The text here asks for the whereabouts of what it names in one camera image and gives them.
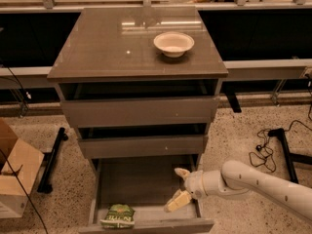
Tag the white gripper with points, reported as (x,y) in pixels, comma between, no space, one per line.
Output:
(197,183)

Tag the green jalapeno chip bag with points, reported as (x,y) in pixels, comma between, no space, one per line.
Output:
(119,216)

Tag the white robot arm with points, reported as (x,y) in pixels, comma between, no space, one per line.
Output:
(234,181)

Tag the grey open bottom drawer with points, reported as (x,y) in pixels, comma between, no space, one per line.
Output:
(145,184)

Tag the grey middle drawer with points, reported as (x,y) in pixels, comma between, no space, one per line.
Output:
(136,141)

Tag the grey drawer cabinet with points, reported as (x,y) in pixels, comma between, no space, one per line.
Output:
(140,87)

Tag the grey top drawer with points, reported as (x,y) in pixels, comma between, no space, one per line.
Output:
(139,103)

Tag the black right stand leg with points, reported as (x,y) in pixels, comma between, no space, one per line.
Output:
(290,158)

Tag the black stand leg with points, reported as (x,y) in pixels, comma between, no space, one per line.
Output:
(50,158)
(290,158)

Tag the black left stand leg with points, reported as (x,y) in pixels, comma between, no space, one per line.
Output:
(50,158)

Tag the white paper bowl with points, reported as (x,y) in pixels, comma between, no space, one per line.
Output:
(173,44)

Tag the brown cardboard box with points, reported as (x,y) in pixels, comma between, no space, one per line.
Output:
(20,163)

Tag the grey railing bench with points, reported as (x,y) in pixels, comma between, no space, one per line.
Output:
(260,69)

